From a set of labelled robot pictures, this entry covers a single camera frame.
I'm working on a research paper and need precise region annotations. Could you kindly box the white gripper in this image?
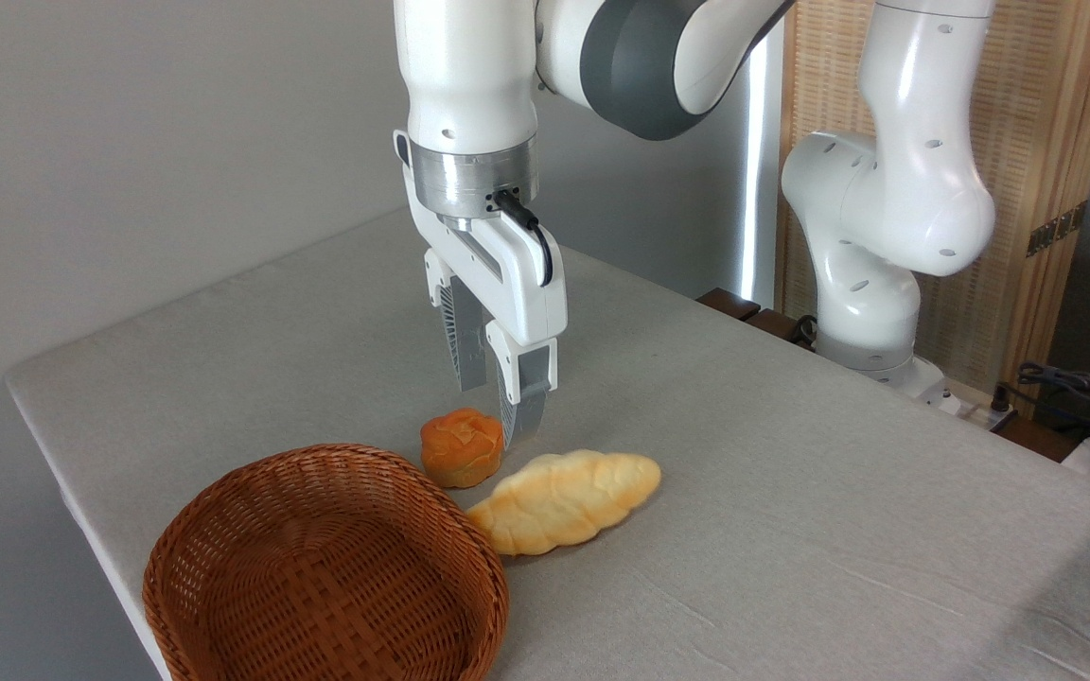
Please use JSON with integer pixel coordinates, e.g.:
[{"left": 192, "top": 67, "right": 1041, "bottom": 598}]
[{"left": 394, "top": 131, "right": 569, "bottom": 448}]

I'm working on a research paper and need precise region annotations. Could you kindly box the long pale braided bread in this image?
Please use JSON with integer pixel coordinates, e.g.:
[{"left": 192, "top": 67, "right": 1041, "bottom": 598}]
[{"left": 466, "top": 449, "right": 662, "bottom": 557}]

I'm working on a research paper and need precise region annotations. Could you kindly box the round orange bread bun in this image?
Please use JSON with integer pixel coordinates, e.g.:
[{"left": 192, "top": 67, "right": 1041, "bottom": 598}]
[{"left": 420, "top": 408, "right": 505, "bottom": 489}]

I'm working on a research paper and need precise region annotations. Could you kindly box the dark brown wooden ledge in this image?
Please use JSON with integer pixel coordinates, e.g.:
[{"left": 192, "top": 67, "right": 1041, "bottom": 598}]
[{"left": 696, "top": 288, "right": 816, "bottom": 349}]

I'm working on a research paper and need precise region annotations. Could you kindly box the brown woven wicker basket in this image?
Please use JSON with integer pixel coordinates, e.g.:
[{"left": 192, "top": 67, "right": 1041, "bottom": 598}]
[{"left": 143, "top": 444, "right": 510, "bottom": 681}]

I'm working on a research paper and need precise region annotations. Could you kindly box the white power strip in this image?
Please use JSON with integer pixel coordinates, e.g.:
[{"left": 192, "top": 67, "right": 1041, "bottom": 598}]
[{"left": 942, "top": 383, "right": 1019, "bottom": 431}]

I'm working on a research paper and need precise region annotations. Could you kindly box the dark metal screen hinge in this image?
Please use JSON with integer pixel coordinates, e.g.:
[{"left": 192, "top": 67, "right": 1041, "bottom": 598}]
[{"left": 1026, "top": 201, "right": 1088, "bottom": 258}]

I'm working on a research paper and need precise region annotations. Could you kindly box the wooden slatted folding screen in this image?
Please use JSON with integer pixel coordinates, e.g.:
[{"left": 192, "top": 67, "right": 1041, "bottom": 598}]
[{"left": 777, "top": 0, "right": 1090, "bottom": 408}]

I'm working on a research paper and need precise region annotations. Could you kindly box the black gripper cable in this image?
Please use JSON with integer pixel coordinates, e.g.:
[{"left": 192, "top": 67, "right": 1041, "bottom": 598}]
[{"left": 491, "top": 189, "right": 555, "bottom": 288}]

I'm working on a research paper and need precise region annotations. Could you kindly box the shiny silver vertical post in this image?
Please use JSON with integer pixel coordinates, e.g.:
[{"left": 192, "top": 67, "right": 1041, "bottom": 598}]
[{"left": 742, "top": 19, "right": 785, "bottom": 308}]

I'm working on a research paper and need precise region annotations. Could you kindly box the black tangled cable bundle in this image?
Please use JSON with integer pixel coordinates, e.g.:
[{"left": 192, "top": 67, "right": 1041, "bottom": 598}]
[{"left": 1016, "top": 362, "right": 1090, "bottom": 427}]

